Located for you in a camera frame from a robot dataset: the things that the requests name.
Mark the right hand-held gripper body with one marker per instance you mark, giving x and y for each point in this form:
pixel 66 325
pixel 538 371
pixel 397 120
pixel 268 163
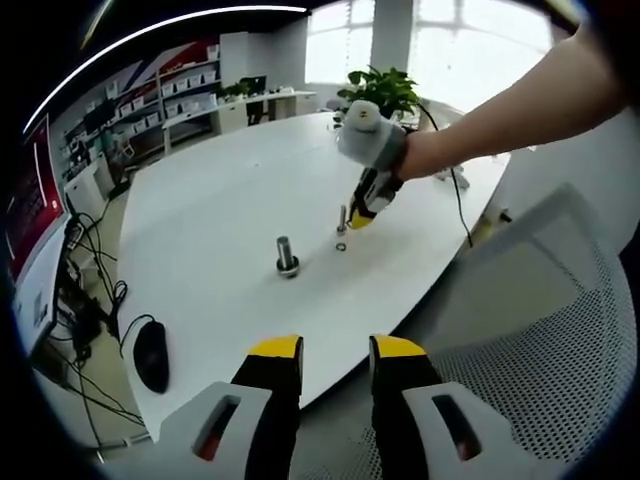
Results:
pixel 372 142

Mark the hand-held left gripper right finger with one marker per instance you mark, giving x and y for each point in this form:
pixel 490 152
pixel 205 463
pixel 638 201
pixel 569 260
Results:
pixel 400 375

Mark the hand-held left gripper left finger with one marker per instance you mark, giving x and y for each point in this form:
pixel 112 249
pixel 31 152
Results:
pixel 275 380

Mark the thin steel threaded stud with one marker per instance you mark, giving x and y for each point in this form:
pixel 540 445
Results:
pixel 342 217

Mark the thick steel threaded stud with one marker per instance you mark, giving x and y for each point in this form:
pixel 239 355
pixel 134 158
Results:
pixel 285 252

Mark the person's right hand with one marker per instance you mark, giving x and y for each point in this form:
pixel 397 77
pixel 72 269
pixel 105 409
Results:
pixel 430 157

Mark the green potted plant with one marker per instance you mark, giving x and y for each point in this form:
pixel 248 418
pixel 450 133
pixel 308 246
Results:
pixel 395 90

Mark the white background desk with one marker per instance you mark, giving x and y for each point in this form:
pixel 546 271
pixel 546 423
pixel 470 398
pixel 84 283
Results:
pixel 270 97

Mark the black computer mouse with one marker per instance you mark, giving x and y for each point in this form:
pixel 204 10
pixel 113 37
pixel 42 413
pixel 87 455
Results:
pixel 152 357

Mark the small black monitor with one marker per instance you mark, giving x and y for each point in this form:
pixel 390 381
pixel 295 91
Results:
pixel 256 84

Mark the large window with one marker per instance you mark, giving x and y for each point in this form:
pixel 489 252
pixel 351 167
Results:
pixel 475 45

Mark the grey mesh office chair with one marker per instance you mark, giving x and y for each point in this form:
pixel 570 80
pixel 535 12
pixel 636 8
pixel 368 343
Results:
pixel 540 325

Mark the small green plant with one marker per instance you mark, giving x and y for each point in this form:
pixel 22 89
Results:
pixel 232 90

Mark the shelving with white bins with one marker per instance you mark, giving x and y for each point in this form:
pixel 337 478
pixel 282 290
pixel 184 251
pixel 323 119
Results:
pixel 185 85

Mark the white cabinet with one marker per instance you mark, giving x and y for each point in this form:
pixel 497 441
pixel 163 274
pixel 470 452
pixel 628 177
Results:
pixel 90 187

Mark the ceiling light strip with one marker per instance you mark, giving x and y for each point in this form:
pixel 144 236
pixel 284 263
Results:
pixel 125 40

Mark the computer monitor with red screen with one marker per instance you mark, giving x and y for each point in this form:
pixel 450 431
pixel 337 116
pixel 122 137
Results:
pixel 35 210

